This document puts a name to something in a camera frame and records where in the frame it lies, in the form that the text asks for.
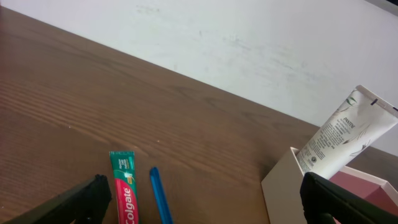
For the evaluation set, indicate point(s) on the white box pink interior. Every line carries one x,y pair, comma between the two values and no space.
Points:
281,189

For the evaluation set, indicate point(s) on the blue disposable razor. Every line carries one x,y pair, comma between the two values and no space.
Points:
160,198

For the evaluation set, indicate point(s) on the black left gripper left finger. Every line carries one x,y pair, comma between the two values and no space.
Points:
85,203

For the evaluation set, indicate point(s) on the Colgate toothpaste tube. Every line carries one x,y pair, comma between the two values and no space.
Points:
125,183

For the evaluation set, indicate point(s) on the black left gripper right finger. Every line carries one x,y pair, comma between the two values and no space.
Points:
326,202

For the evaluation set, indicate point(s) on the white Pantene tube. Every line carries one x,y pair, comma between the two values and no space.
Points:
360,120

